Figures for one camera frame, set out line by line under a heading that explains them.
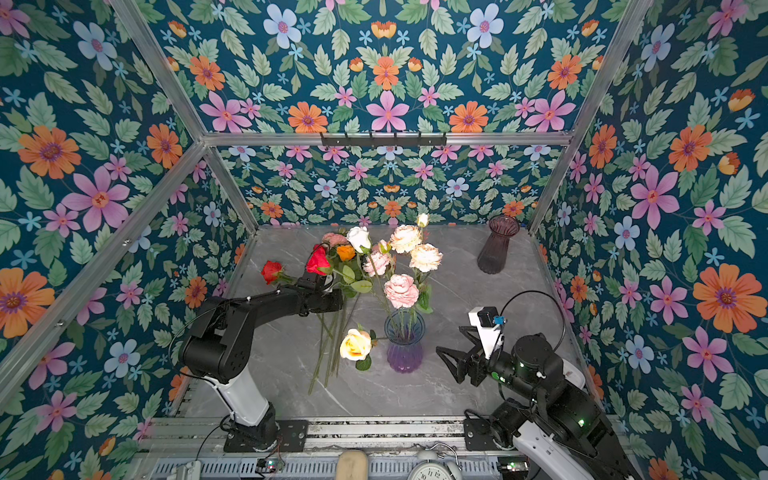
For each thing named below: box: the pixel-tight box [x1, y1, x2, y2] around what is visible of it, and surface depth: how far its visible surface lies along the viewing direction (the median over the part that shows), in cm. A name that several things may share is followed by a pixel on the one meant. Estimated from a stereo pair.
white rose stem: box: [346, 226, 399, 318], surface depth 63 cm
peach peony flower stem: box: [390, 213, 444, 336], surface depth 66 cm
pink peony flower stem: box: [363, 240, 420, 339], surface depth 66 cm
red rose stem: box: [306, 245, 334, 276], surface depth 66 cm
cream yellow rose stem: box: [340, 323, 388, 371], surface depth 47 cm
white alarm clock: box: [408, 442, 463, 480], surface depth 68 cm
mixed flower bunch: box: [261, 226, 373, 395], surface depth 88 cm
